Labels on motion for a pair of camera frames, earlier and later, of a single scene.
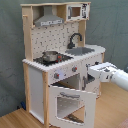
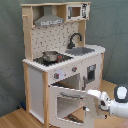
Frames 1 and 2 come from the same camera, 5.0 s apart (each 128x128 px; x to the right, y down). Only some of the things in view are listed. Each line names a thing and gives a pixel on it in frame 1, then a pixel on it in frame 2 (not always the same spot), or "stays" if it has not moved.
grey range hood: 48,18 stays
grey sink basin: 79,51 stays
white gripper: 102,70 to 101,100
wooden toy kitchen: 59,91 stays
